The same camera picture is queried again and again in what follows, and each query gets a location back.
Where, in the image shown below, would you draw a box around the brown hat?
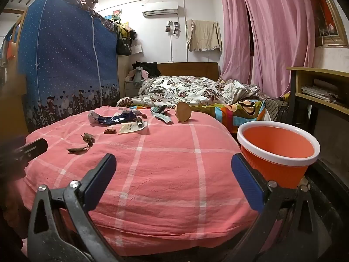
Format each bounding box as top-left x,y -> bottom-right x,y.
76,0 -> 99,9

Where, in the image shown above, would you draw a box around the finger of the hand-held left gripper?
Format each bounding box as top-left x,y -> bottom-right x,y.
15,139 -> 48,165

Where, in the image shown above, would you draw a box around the gold framed picture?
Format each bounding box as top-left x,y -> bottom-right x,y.
311,0 -> 349,48

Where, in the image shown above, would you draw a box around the wall photos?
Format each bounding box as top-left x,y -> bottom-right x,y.
165,21 -> 181,37

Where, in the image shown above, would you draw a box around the wooden clothes rack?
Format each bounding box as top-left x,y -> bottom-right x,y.
0,9 -> 28,131

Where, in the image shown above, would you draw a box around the beige hanging towel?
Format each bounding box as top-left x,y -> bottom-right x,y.
186,20 -> 223,52

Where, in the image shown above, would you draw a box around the blue fabric wardrobe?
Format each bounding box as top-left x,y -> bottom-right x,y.
18,0 -> 121,132

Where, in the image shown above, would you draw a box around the pink checked quilt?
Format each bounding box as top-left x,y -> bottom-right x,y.
15,105 -> 263,257

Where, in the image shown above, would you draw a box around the colourful cartoon bed sheet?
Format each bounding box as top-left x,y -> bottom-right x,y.
129,99 -> 267,134

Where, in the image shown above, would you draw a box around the orange bin with white rim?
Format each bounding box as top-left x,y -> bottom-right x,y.
237,120 -> 321,197

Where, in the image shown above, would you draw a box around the pile of clothes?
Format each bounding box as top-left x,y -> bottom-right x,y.
127,61 -> 162,88

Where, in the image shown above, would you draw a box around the floral satin quilt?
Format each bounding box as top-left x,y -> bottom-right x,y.
117,76 -> 269,107

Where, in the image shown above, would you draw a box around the pink curtain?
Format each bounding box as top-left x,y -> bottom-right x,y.
218,0 -> 317,99

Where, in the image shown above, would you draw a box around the white air conditioner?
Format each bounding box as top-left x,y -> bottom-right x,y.
142,1 -> 179,17

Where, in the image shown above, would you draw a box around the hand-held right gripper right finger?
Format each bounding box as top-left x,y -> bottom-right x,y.
229,153 -> 319,262

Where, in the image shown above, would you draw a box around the dark blue foil wrapper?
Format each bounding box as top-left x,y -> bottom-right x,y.
88,110 -> 137,126

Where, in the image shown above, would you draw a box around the black hanging bag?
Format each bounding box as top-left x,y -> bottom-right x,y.
117,36 -> 133,56

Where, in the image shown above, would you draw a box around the white green printed sachet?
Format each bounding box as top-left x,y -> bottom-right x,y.
153,113 -> 173,124

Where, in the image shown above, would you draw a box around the cut sweet potato piece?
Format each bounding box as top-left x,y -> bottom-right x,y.
175,102 -> 192,123

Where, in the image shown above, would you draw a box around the wooden headboard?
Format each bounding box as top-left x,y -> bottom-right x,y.
157,62 -> 220,83

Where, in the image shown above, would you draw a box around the stack of papers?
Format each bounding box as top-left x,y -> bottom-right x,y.
301,79 -> 342,105

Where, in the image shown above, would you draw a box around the yellow hanging clothes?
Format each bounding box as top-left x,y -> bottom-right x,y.
115,22 -> 136,40

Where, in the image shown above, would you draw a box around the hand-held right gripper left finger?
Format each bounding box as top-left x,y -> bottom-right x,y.
27,153 -> 120,262

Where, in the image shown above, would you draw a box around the beige nightstand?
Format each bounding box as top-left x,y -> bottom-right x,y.
124,80 -> 143,98

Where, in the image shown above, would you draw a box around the wooden desk with black legs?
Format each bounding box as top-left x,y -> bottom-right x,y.
286,66 -> 349,170

